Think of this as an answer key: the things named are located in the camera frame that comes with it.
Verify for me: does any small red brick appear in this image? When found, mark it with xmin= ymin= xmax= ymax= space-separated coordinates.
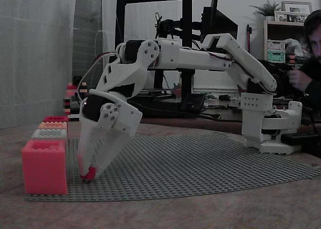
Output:
xmin=80 ymin=166 xmax=97 ymax=182

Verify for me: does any black leader arm handle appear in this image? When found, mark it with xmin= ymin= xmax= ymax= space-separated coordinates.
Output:
xmin=260 ymin=60 xmax=294 ymax=89

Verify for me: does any person dark sleeved forearm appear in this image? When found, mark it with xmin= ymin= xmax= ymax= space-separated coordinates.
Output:
xmin=298 ymin=57 xmax=321 ymax=159

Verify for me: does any brick tower structure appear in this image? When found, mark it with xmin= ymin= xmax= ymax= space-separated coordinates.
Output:
xmin=64 ymin=82 xmax=88 ymax=122

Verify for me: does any grey brick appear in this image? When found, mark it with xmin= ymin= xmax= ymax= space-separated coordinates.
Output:
xmin=31 ymin=128 xmax=68 ymax=141

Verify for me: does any orange brick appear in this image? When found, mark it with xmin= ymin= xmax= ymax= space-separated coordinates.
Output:
xmin=37 ymin=122 xmax=69 ymax=130

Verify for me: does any large pink brick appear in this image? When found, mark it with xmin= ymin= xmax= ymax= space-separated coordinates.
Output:
xmin=21 ymin=139 xmax=68 ymax=196

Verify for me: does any grey studded baseplate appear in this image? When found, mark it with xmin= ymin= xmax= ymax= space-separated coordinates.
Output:
xmin=25 ymin=132 xmax=321 ymax=202

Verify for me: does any person bare hand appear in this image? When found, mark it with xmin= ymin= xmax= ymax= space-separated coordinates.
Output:
xmin=288 ymin=68 xmax=313 ymax=92

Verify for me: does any white curtain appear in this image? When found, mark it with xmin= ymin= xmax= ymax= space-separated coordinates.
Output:
xmin=0 ymin=0 xmax=77 ymax=129

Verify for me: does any black Creality 3D printer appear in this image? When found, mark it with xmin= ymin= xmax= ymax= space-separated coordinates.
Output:
xmin=115 ymin=0 xmax=208 ymax=119

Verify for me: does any black computer monitor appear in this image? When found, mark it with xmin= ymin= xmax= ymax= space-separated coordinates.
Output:
xmin=202 ymin=0 xmax=239 ymax=64

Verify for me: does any wooden shelf unit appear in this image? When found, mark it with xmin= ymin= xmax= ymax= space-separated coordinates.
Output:
xmin=263 ymin=20 xmax=306 ymax=64

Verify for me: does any green storage crate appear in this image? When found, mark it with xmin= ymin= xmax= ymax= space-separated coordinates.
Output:
xmin=267 ymin=50 xmax=286 ymax=63

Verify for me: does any white storage crate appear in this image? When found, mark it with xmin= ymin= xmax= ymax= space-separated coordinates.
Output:
xmin=267 ymin=40 xmax=286 ymax=51

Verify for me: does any black power strip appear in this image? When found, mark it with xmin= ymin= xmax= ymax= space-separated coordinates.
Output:
xmin=280 ymin=132 xmax=319 ymax=146

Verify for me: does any black case with red latches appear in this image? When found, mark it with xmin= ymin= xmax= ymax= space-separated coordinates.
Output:
xmin=286 ymin=54 xmax=302 ymax=65

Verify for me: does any green potted plant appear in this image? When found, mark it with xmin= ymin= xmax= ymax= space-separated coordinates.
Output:
xmin=249 ymin=0 xmax=281 ymax=21

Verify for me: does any clear plastic bag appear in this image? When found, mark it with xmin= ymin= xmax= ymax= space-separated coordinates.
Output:
xmin=284 ymin=38 xmax=304 ymax=55

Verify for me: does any bearded person head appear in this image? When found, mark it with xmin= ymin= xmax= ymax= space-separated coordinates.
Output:
xmin=302 ymin=10 xmax=321 ymax=62

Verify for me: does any small white picture frame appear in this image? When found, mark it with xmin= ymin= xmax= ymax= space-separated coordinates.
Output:
xmin=274 ymin=10 xmax=310 ymax=23

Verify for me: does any large white picture frame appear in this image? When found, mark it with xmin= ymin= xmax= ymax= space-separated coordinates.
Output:
xmin=282 ymin=1 xmax=313 ymax=14

